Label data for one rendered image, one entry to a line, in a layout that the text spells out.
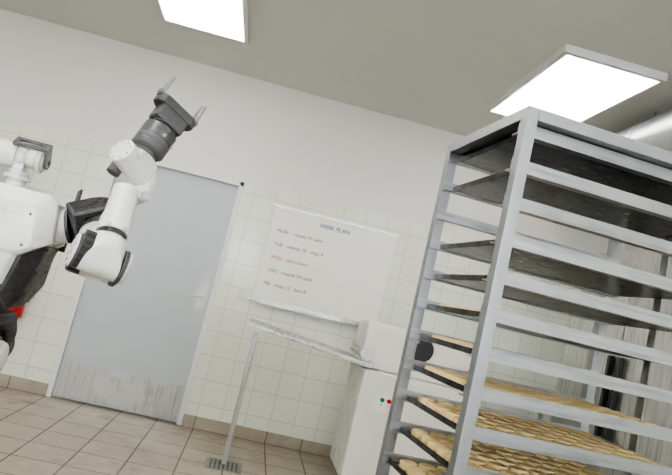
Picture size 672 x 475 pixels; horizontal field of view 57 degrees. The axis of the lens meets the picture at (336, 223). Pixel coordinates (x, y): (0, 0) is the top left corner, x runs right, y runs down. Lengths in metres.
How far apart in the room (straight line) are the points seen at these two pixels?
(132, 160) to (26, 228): 0.31
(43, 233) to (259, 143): 3.95
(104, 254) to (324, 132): 4.25
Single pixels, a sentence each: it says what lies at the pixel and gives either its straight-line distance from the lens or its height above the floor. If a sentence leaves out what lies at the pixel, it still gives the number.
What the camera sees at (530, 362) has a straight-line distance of 1.56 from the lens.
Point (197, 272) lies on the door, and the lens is 5.43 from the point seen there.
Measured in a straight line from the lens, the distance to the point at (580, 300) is 1.62.
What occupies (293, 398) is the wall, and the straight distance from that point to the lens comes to 5.47.
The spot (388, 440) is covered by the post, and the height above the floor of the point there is 0.92.
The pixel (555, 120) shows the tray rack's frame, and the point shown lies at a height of 1.80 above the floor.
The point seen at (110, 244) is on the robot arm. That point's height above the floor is 1.27.
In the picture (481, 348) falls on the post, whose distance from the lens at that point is 1.46.
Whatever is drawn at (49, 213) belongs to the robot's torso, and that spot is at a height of 1.31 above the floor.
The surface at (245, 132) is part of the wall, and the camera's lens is 5.53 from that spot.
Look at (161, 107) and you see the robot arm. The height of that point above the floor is 1.64.
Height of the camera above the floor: 1.26
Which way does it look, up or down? 7 degrees up
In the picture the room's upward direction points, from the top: 14 degrees clockwise
